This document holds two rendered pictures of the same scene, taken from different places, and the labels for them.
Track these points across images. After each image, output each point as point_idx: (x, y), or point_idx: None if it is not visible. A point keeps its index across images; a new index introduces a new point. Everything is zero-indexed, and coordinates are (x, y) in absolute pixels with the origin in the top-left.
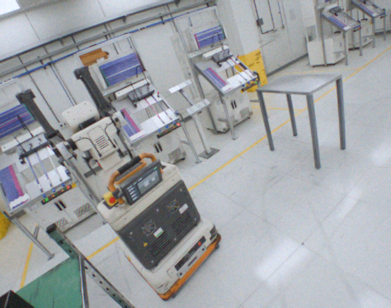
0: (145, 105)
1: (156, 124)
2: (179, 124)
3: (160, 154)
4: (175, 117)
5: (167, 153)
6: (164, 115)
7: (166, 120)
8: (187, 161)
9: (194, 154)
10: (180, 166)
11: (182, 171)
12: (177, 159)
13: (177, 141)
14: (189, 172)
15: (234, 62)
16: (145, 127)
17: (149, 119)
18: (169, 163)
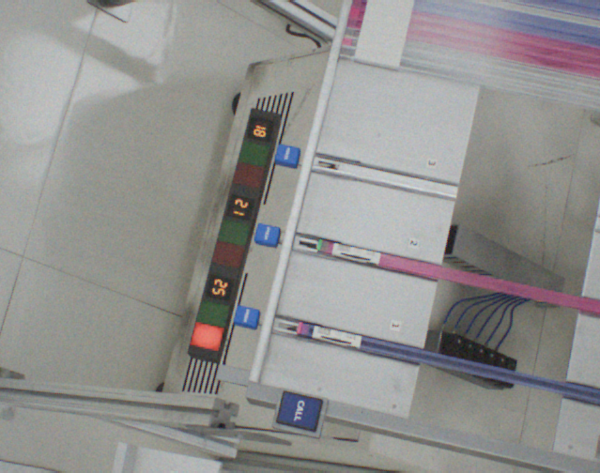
0: None
1: (352, 188)
2: (195, 341)
3: (279, 222)
4: (278, 376)
5: (252, 283)
6: (384, 317)
7: (323, 282)
8: (103, 373)
9: (30, 383)
10: (121, 298)
11: (56, 244)
12: (179, 334)
13: (251, 405)
14: None
15: None
16: (407, 101)
17: (449, 182)
18: (207, 257)
